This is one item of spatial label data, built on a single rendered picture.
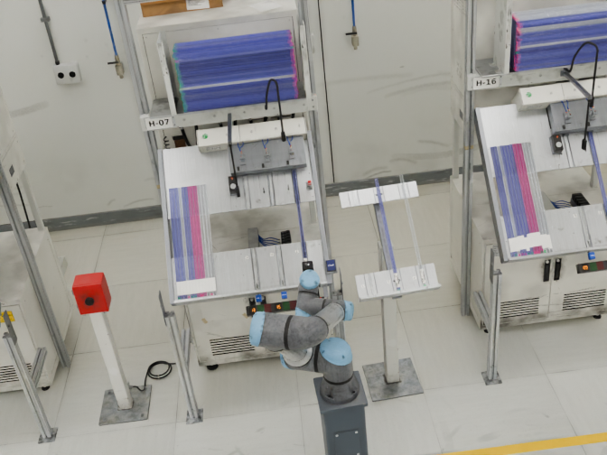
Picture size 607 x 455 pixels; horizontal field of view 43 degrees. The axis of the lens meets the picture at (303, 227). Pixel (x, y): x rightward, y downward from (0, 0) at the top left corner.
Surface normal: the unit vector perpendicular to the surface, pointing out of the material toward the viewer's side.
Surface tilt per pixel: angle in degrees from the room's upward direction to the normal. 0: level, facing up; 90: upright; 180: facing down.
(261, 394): 0
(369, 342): 0
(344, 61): 90
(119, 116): 90
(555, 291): 90
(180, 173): 43
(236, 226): 0
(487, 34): 90
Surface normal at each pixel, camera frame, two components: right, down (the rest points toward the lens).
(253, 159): -0.02, -0.25
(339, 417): 0.14, 0.52
